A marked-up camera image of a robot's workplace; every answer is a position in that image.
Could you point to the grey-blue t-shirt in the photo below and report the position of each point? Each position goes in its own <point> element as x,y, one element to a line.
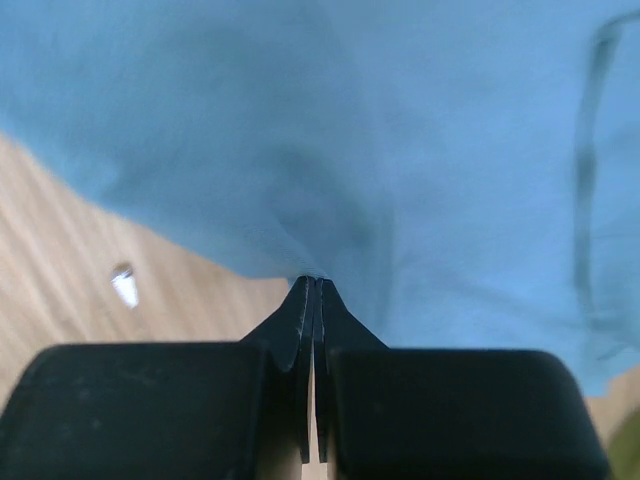
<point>465,172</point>

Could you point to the green plastic basket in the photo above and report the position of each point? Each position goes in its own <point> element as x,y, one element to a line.
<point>624,449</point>

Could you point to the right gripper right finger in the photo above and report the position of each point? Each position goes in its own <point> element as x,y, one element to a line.
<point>391,413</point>

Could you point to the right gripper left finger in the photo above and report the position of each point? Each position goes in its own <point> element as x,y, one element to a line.
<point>207,410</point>

